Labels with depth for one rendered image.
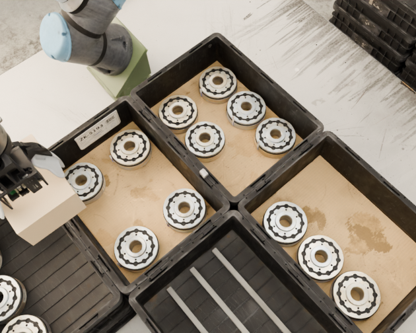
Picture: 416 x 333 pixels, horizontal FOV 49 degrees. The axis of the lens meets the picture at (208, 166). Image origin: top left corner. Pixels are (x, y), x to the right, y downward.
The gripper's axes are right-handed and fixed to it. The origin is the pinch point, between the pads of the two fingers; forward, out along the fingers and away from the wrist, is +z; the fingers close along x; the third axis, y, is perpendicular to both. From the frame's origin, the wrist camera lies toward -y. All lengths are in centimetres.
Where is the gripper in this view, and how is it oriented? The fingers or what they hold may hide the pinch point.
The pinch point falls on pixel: (29, 185)
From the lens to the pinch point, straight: 91.7
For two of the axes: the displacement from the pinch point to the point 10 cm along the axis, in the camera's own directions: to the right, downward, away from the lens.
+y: 6.3, 7.0, -3.4
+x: 7.8, -5.8, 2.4
